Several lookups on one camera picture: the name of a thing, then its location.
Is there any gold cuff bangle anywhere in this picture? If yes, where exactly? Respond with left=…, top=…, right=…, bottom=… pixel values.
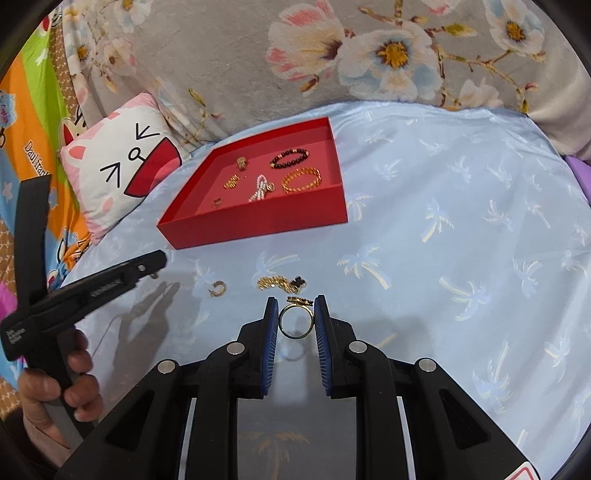
left=281, top=167, right=322, bottom=194

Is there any gold hoop earring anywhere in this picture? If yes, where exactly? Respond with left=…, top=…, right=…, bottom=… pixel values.
left=208, top=280, right=228, bottom=298

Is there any colourful cartoon bed sheet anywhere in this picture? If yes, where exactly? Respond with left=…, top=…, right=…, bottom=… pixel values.
left=0, top=13, right=93, bottom=416

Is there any black and gold bead bracelet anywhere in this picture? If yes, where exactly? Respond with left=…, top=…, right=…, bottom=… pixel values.
left=268, top=147, right=311, bottom=170

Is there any gold ring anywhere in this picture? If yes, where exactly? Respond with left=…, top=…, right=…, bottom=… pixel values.
left=277, top=295, right=317, bottom=341

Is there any purple object at edge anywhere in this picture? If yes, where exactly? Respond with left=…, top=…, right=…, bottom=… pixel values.
left=565, top=156, right=591, bottom=202

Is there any gold chain black clover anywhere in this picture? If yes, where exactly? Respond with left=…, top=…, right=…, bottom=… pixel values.
left=256, top=275, right=307, bottom=294

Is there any pink white cartoon pillow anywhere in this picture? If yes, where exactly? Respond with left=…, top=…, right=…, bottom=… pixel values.
left=60, top=93, right=188, bottom=244

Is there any grey floral blanket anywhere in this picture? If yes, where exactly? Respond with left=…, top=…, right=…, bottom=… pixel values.
left=62, top=1, right=590, bottom=159

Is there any person left hand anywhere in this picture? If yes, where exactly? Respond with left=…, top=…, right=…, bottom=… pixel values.
left=17, top=329, right=105, bottom=469

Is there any light blue palm sheet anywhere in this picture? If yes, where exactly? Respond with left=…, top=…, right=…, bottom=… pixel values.
left=71, top=103, right=590, bottom=479

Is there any white pearl bracelet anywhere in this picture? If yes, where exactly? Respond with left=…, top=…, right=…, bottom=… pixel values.
left=247, top=174, right=277, bottom=203

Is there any red open tray box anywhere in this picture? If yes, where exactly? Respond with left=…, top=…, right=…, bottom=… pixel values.
left=157, top=117, right=348, bottom=249

